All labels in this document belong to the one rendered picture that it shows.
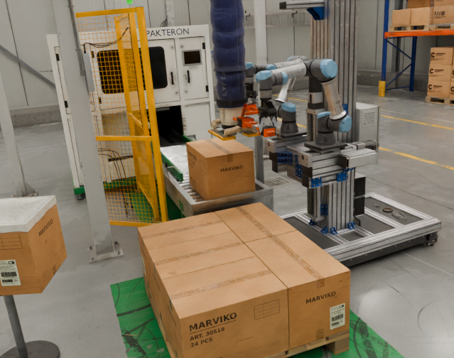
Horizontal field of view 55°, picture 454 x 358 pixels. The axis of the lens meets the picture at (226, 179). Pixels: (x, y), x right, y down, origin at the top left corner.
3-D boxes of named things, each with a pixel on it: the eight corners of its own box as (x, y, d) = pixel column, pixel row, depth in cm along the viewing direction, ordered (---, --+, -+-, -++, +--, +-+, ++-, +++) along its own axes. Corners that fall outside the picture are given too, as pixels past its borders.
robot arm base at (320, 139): (327, 139, 330) (327, 126, 327) (340, 143, 317) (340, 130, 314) (310, 143, 325) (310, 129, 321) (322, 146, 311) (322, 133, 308)
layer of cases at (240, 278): (143, 275, 334) (136, 227, 321) (262, 246, 365) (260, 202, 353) (187, 383, 227) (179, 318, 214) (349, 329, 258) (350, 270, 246)
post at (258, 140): (257, 225, 440) (253, 127, 408) (263, 224, 442) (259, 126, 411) (260, 227, 434) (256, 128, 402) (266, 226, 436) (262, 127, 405)
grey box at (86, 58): (87, 89, 370) (81, 53, 360) (93, 89, 372) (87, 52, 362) (89, 91, 352) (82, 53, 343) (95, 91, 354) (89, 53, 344)
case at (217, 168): (190, 184, 404) (185, 142, 391) (230, 177, 416) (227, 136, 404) (209, 205, 350) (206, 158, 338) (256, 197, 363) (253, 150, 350)
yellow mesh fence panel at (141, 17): (92, 234, 446) (53, 14, 380) (98, 229, 455) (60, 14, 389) (170, 240, 420) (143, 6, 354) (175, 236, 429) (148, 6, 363)
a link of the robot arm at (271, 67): (317, 69, 358) (269, 77, 334) (307, 69, 367) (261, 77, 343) (317, 55, 354) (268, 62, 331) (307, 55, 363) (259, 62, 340)
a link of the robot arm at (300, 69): (309, 57, 299) (253, 69, 275) (321, 57, 291) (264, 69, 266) (310, 74, 303) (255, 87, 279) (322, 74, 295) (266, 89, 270)
